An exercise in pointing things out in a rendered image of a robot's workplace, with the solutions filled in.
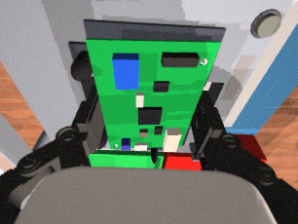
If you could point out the red bin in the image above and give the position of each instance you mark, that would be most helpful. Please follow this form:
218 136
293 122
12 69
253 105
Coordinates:
184 160

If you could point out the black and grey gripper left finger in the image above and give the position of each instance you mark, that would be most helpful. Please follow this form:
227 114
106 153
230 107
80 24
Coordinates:
66 151

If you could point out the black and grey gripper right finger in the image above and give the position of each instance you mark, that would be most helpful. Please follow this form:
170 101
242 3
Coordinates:
223 152

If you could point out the green bin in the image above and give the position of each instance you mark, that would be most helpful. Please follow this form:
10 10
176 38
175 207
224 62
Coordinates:
125 159

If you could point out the green circuit board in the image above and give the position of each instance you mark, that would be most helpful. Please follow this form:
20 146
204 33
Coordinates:
149 89

